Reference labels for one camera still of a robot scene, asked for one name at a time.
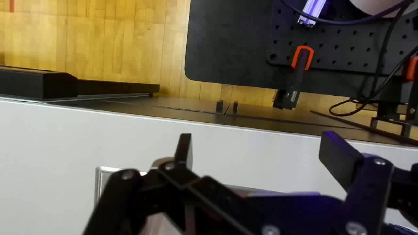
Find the long black box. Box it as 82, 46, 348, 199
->
0, 64, 161, 101

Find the purple lit device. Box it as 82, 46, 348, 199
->
297, 0, 329, 29

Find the black frame stand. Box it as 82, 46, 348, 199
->
370, 77, 418, 141

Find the black perforated pegboard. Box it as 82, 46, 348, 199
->
265, 0, 418, 77

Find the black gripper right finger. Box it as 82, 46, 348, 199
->
319, 130, 418, 235

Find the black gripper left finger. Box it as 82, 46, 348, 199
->
82, 132, 263, 235

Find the black flat panel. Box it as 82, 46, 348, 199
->
184, 0, 418, 100

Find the orange handled black clamp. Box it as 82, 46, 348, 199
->
272, 45, 316, 111
404, 55, 418, 84

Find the small black bracket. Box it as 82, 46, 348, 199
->
214, 100, 239, 117

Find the black cable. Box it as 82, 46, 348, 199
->
280, 0, 418, 118

